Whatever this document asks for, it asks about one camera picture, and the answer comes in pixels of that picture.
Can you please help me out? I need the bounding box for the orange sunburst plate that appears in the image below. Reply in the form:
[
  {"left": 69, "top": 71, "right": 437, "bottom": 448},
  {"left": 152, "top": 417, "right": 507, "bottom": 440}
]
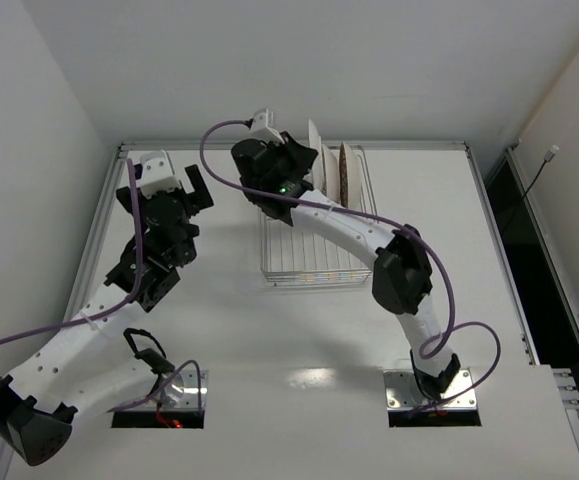
[{"left": 308, "top": 119, "right": 325, "bottom": 190}]

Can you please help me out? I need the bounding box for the floral brown-rim plate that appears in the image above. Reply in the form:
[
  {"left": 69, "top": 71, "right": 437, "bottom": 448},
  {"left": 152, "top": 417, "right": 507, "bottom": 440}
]
[
  {"left": 321, "top": 145, "right": 340, "bottom": 202},
  {"left": 339, "top": 142, "right": 362, "bottom": 209}
]

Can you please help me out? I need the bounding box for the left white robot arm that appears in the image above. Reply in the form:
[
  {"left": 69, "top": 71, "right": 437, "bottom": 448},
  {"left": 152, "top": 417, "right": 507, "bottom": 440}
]
[{"left": 0, "top": 158, "right": 214, "bottom": 466}]

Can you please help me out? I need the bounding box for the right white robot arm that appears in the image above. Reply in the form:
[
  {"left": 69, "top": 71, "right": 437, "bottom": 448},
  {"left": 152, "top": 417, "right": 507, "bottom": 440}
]
[{"left": 231, "top": 138, "right": 460, "bottom": 400}]

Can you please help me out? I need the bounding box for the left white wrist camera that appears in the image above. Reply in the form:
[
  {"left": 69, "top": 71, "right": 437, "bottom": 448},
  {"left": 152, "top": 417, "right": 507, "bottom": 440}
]
[{"left": 137, "top": 150, "right": 181, "bottom": 199}]

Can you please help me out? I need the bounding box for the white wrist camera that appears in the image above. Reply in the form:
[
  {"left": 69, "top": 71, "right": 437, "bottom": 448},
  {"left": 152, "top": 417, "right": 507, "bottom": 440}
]
[
  {"left": 249, "top": 108, "right": 284, "bottom": 144},
  {"left": 137, "top": 150, "right": 181, "bottom": 199}
]

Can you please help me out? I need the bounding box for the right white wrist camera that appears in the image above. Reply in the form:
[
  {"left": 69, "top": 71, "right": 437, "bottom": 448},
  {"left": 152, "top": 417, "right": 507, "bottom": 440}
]
[{"left": 249, "top": 108, "right": 284, "bottom": 144}]

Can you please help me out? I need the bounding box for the wire dish rack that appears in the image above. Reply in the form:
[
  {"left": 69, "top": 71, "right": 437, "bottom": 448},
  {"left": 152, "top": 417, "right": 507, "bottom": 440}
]
[{"left": 257, "top": 143, "right": 380, "bottom": 288}]

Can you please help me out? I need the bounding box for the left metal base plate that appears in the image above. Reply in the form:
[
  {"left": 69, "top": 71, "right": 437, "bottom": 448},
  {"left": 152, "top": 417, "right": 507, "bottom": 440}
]
[{"left": 112, "top": 370, "right": 209, "bottom": 413}]

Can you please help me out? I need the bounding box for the metal base plate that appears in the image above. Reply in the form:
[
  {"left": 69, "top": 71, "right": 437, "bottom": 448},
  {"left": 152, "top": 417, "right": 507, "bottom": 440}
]
[
  {"left": 112, "top": 370, "right": 209, "bottom": 413},
  {"left": 383, "top": 369, "right": 478, "bottom": 413}
]

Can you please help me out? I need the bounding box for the black wall cable with plug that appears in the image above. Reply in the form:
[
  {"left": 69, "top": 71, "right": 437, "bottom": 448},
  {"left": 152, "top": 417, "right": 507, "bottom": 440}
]
[{"left": 493, "top": 144, "right": 560, "bottom": 236}]

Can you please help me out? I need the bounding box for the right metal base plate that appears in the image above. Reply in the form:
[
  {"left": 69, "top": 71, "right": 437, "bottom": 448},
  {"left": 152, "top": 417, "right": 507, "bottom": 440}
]
[{"left": 383, "top": 369, "right": 478, "bottom": 413}]

